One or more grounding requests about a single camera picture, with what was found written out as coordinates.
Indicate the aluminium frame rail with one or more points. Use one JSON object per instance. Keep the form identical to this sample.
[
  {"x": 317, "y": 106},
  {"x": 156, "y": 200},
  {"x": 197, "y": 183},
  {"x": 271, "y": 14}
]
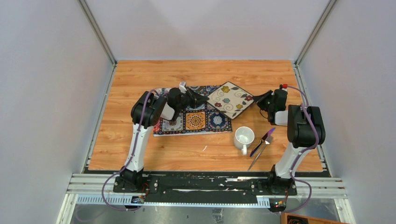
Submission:
[{"x": 95, "y": 188}]

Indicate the white mug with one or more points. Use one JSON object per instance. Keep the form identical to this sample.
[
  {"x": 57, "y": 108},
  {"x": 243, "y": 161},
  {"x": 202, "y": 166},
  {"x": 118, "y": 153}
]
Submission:
[{"x": 243, "y": 138}]

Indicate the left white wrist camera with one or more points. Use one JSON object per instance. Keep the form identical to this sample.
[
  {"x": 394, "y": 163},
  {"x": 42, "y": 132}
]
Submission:
[{"x": 182, "y": 87}]

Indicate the orange wooden box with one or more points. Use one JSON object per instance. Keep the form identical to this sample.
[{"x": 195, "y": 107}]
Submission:
[{"x": 288, "y": 218}]

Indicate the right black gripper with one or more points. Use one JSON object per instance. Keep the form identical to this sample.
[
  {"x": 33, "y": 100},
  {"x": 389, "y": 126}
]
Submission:
[{"x": 259, "y": 100}]

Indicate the square floral plate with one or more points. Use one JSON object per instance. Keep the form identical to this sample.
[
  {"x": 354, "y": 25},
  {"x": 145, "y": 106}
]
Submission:
[{"x": 230, "y": 100}]

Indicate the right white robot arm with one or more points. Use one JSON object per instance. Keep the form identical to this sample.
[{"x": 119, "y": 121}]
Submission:
[{"x": 305, "y": 131}]

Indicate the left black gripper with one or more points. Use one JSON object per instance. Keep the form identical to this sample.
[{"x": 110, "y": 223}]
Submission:
[{"x": 196, "y": 99}]

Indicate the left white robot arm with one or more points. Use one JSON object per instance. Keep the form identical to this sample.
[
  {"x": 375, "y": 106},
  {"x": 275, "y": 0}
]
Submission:
[{"x": 150, "y": 108}]

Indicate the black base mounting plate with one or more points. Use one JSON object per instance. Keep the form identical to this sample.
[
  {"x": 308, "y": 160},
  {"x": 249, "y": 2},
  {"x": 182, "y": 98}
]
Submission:
[{"x": 204, "y": 187}]

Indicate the silver fork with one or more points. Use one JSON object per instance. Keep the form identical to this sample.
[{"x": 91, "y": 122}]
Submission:
[{"x": 259, "y": 152}]

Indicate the purple handled knife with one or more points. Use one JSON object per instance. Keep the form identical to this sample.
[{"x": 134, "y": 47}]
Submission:
[{"x": 262, "y": 140}]

